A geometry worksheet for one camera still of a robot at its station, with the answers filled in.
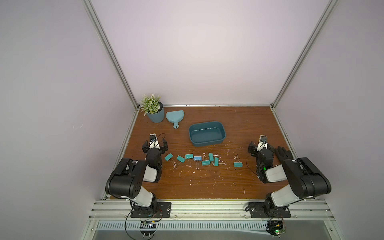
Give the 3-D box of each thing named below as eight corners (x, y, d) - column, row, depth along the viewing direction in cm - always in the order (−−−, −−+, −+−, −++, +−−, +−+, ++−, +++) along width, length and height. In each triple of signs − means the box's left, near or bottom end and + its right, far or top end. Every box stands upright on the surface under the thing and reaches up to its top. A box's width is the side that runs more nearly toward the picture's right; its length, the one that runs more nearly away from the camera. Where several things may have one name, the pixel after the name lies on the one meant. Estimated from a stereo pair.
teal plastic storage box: (189, 147, 98) (188, 142, 93) (190, 126, 110) (189, 120, 105) (225, 147, 98) (227, 142, 93) (222, 126, 110) (223, 120, 104)
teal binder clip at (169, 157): (164, 159, 93) (164, 158, 91) (169, 153, 96) (169, 152, 94) (174, 166, 90) (174, 165, 88) (179, 160, 92) (179, 159, 91)
